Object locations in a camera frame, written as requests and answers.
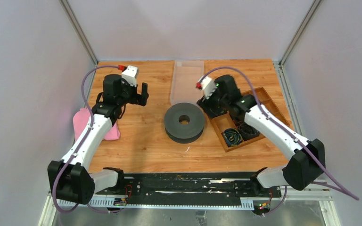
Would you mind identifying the dark grey perforated spool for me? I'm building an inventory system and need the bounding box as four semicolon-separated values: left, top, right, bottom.
164;103;206;144

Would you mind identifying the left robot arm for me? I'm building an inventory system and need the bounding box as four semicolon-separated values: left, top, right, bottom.
47;74;149;205

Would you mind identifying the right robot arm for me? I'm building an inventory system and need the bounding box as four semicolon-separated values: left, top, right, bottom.
196;75;325;196

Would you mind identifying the wooden compartment tray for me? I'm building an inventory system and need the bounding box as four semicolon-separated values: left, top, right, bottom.
210;87;291;153

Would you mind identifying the translucent plastic tray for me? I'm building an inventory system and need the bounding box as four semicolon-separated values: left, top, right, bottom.
170;60;204;105

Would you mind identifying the pink cloth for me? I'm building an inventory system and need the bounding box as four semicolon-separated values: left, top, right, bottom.
73;107;121;141

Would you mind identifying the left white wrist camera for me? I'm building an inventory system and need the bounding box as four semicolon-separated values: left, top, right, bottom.
121;65;139;87

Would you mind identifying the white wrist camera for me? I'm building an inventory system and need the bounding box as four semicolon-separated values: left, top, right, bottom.
121;65;139;87
196;76;217;99

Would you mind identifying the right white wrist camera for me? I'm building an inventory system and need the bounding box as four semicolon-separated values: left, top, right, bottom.
196;76;217;99

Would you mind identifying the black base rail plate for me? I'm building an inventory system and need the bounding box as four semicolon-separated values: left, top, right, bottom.
97;172;281;207

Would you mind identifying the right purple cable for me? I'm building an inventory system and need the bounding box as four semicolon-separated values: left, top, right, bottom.
198;66;360;216

